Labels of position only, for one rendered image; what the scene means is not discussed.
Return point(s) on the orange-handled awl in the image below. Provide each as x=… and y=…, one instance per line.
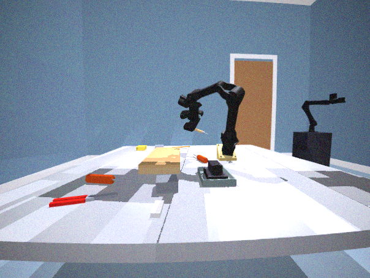
x=202, y=159
x=103, y=179

